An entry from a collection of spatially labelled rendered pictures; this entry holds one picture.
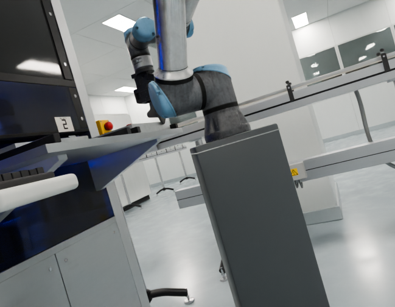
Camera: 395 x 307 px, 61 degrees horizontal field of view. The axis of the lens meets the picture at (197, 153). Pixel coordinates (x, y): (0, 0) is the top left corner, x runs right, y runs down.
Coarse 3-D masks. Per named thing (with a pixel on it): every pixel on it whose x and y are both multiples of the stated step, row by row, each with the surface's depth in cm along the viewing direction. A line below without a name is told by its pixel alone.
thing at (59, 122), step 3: (54, 117) 128; (57, 117) 129; (60, 117) 131; (63, 117) 132; (66, 117) 134; (69, 117) 136; (57, 120) 129; (60, 120) 130; (66, 120) 134; (69, 120) 135; (57, 123) 129; (60, 123) 130; (63, 123) 132; (69, 123) 135; (57, 126) 128; (60, 126) 130; (66, 126) 133; (69, 126) 134; (72, 126) 136; (60, 129) 129; (63, 129) 131; (66, 129) 132; (69, 129) 134; (72, 129) 135
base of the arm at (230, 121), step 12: (216, 108) 102; (228, 108) 102; (204, 120) 107; (216, 120) 102; (228, 120) 101; (240, 120) 104; (204, 132) 106; (216, 132) 101; (228, 132) 100; (240, 132) 101
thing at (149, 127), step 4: (132, 124) 106; (136, 124) 109; (140, 124) 111; (144, 124) 113; (148, 124) 115; (152, 124) 118; (156, 124) 121; (160, 124) 123; (164, 124) 126; (168, 124) 129; (120, 128) 108; (140, 128) 110; (144, 128) 112; (148, 128) 115; (152, 128) 117; (156, 128) 120; (160, 128) 123; (164, 128) 126; (168, 128) 128; (108, 132) 110; (96, 136) 112
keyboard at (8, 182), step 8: (40, 168) 59; (0, 176) 50; (8, 176) 51; (16, 176) 53; (24, 176) 55; (32, 176) 55; (40, 176) 57; (48, 176) 59; (0, 184) 48; (8, 184) 49; (16, 184) 51
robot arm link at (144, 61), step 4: (140, 56) 121; (144, 56) 121; (148, 56) 122; (132, 60) 122; (136, 60) 120; (140, 60) 121; (144, 60) 121; (148, 60) 122; (132, 64) 123; (136, 64) 121; (140, 64) 121; (144, 64) 121; (148, 64) 122; (152, 64) 123; (136, 68) 122; (140, 68) 122
